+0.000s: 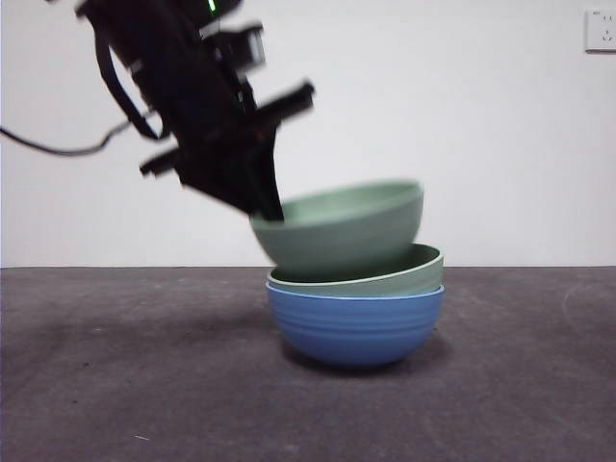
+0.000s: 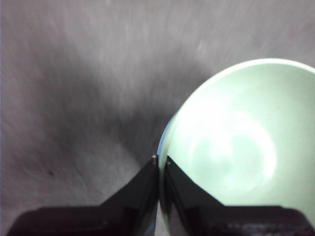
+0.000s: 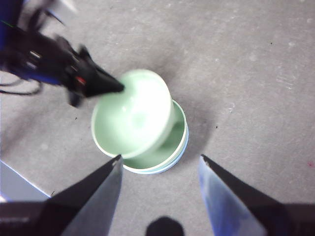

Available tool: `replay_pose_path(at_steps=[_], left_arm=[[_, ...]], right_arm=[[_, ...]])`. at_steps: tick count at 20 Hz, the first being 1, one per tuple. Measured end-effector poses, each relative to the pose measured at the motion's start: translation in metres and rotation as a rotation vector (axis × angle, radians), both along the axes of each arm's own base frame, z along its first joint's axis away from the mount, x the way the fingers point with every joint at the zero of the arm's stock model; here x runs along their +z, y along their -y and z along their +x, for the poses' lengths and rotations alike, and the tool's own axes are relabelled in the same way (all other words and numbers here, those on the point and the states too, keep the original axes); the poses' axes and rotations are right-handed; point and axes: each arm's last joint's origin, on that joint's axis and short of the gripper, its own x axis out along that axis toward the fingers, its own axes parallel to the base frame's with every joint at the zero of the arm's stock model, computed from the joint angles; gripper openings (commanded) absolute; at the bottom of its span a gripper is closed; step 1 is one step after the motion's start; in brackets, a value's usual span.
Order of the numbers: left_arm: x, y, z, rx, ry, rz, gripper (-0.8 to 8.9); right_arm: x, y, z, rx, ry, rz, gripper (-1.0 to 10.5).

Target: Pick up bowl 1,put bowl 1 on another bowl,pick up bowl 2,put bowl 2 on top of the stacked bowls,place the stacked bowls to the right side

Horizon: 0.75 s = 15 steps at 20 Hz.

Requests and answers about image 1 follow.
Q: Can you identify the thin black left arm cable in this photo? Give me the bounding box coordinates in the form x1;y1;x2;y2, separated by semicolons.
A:
0;119;136;157

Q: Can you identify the white wall socket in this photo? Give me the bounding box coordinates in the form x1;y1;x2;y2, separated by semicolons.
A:
584;8;616;55

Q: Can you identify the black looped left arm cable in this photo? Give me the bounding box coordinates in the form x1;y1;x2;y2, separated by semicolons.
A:
92;34;165;142

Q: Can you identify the green ribbed bowl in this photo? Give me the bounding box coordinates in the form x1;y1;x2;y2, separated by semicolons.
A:
249;178;426;283
267;243;446;297

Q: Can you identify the blue ribbed bowl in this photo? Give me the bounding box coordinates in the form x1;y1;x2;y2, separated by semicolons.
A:
265;283;446;371

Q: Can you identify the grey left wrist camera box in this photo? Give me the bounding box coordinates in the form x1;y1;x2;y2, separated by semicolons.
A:
199;21;268;73

